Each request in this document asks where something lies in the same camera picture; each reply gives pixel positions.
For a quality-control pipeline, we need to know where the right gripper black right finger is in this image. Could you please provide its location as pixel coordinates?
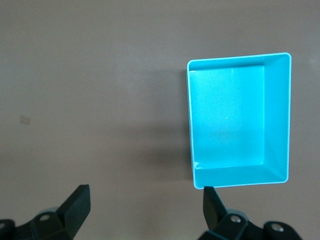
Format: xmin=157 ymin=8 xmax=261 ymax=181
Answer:
xmin=199 ymin=186 xmax=261 ymax=240

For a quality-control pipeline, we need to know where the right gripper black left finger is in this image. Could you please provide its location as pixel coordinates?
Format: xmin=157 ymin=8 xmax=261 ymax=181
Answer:
xmin=14 ymin=184 xmax=91 ymax=240

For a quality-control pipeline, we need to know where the blue plastic box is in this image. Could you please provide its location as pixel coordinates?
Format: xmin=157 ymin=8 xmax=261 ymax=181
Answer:
xmin=186 ymin=52 xmax=293 ymax=190

